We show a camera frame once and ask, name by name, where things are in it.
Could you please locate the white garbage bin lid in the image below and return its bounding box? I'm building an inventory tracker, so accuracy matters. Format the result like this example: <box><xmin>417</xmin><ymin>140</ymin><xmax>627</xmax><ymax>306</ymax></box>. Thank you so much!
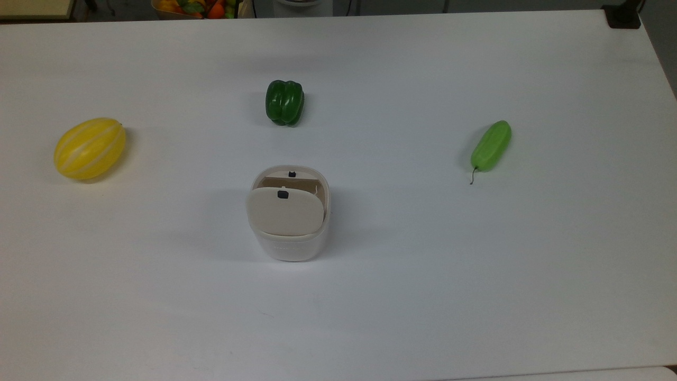
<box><xmin>246</xmin><ymin>187</ymin><xmax>325</xmax><ymax>235</ymax></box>

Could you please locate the white plastic garbage bin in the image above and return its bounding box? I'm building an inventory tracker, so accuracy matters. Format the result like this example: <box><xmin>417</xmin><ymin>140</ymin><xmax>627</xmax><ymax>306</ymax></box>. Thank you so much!
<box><xmin>248</xmin><ymin>165</ymin><xmax>332</xmax><ymax>262</ymax></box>

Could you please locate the dark green bell pepper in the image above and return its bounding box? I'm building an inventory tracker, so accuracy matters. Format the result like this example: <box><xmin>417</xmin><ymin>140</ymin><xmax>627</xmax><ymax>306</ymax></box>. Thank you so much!
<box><xmin>265</xmin><ymin>80</ymin><xmax>305</xmax><ymax>127</ymax></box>

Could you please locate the light green cucumber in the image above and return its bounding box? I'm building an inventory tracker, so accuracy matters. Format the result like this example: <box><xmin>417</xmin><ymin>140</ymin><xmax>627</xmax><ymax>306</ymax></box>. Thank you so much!
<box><xmin>469</xmin><ymin>120</ymin><xmax>513</xmax><ymax>185</ymax></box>

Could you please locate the basket of mixed fruit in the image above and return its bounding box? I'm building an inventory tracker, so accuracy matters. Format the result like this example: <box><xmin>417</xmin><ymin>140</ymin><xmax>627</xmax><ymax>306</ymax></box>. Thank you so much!
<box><xmin>151</xmin><ymin>0</ymin><xmax>243</xmax><ymax>20</ymax></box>

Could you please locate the yellow striped melon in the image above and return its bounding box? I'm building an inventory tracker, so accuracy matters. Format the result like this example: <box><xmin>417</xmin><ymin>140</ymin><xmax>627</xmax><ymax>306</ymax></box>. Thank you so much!
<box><xmin>53</xmin><ymin>117</ymin><xmax>127</xmax><ymax>181</ymax></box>

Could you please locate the black clamp block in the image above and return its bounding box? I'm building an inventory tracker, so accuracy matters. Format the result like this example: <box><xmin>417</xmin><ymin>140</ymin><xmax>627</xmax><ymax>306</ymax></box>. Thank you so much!
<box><xmin>602</xmin><ymin>0</ymin><xmax>645</xmax><ymax>29</ymax></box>

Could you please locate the beige side table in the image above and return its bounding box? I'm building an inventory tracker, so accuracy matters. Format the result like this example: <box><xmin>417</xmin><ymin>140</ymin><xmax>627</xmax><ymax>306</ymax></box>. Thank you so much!
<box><xmin>0</xmin><ymin>0</ymin><xmax>76</xmax><ymax>21</ymax></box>

